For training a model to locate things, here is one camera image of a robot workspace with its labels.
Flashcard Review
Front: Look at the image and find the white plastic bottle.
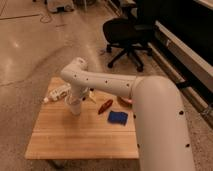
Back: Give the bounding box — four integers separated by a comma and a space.
43, 83, 71, 103

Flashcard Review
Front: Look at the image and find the blue sponge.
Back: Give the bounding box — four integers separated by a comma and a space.
108, 111, 128, 125

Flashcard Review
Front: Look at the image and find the white device on floor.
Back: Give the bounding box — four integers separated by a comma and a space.
46, 0, 74, 13

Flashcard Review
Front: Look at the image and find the wooden folding table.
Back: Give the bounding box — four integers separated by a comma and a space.
24, 76, 140, 169

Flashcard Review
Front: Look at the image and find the orange bowl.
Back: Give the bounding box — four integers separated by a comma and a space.
118, 97, 132, 106

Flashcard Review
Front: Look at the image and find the red-brown small tool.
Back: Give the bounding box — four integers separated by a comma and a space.
98, 99, 113, 114

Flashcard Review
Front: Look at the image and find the black office chair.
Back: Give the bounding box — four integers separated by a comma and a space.
103, 0, 163, 72

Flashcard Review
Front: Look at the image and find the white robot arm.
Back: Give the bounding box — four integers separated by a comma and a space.
60, 57, 196, 171

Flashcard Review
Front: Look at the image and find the floor cable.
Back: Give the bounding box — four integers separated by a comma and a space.
39, 0, 54, 24

